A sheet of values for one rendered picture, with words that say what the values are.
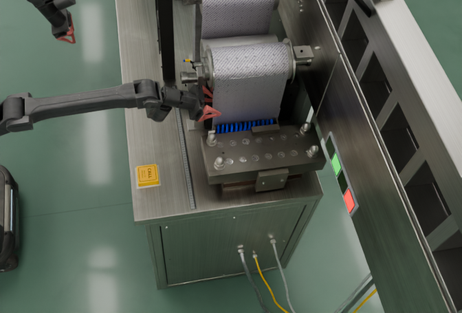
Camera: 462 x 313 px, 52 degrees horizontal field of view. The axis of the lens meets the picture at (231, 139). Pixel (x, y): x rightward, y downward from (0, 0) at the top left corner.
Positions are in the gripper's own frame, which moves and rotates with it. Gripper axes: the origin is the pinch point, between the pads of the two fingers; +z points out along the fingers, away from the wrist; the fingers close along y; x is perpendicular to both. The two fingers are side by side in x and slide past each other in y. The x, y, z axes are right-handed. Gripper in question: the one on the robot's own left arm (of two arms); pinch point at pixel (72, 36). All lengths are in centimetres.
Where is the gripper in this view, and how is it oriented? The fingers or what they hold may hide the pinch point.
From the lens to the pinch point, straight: 194.8
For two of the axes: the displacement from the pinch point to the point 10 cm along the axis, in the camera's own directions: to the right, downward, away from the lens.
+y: -2.3, -8.6, 4.5
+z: 2.3, 4.0, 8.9
